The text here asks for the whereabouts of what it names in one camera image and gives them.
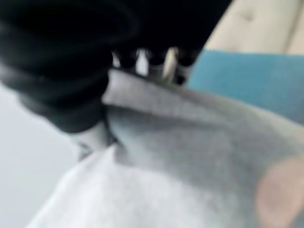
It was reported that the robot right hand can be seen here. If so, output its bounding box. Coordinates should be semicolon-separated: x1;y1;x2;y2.
0;0;235;159

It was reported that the grey cushion with orange patch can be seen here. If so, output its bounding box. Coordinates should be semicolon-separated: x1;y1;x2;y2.
25;68;304;228

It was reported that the teal blue cushion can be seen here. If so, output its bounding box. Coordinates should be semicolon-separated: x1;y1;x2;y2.
188;49;304;124

